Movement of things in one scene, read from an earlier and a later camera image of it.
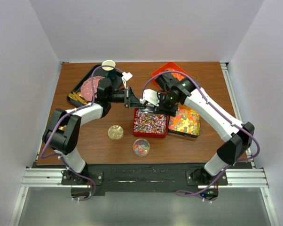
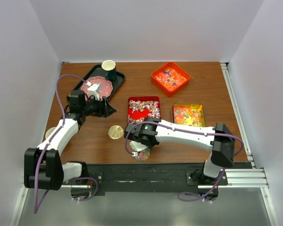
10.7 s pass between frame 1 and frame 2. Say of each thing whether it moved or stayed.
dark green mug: stayed
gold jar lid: stayed
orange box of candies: stayed
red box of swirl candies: moved
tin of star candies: stayed
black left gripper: moved
